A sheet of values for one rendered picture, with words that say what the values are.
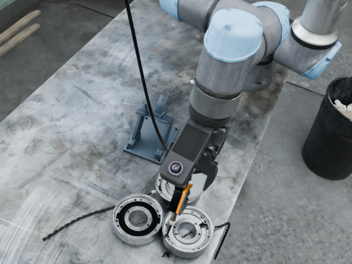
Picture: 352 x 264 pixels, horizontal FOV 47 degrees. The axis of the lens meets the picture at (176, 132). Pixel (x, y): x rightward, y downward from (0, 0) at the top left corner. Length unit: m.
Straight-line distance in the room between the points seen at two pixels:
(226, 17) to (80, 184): 0.53
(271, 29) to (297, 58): 0.44
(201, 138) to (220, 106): 0.06
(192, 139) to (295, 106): 1.87
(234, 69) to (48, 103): 0.65
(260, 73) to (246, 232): 0.87
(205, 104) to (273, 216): 1.38
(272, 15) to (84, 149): 0.55
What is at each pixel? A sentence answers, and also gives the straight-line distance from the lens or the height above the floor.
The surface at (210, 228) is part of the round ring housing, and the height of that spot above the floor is 0.83.
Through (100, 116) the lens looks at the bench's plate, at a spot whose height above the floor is 0.80.
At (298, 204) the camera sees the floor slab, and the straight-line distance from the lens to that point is 2.02.
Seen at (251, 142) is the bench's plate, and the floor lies 0.80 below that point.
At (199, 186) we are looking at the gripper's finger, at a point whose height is 0.98.
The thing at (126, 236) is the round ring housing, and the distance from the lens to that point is 0.83.
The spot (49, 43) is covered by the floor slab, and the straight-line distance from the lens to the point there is 2.66.
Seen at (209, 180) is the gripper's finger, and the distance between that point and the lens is 0.71.
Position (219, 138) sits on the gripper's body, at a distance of 0.70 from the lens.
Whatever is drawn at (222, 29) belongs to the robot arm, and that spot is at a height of 1.28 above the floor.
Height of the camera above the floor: 1.58
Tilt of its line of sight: 48 degrees down
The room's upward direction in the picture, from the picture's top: 10 degrees clockwise
